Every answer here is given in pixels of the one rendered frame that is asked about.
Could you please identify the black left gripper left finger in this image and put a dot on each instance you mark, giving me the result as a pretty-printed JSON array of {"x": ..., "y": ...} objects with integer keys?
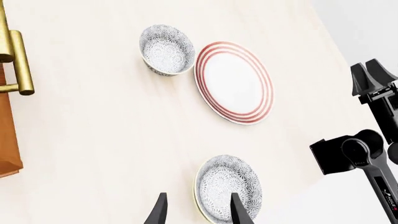
[{"x": 158, "y": 212}]

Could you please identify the white plate with red rings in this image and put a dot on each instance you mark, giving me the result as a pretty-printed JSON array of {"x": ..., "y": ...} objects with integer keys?
[{"x": 234, "y": 82}]

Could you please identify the grey floral patterned bowl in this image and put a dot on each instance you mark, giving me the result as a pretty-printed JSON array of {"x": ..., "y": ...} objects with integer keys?
[
  {"x": 166, "y": 50},
  {"x": 225, "y": 186}
]

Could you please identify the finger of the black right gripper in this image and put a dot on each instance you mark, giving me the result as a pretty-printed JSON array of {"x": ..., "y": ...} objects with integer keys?
[
  {"x": 377, "y": 73},
  {"x": 359, "y": 81}
]

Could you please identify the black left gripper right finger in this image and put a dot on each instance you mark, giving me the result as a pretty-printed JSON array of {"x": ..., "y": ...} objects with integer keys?
[{"x": 238, "y": 213}]

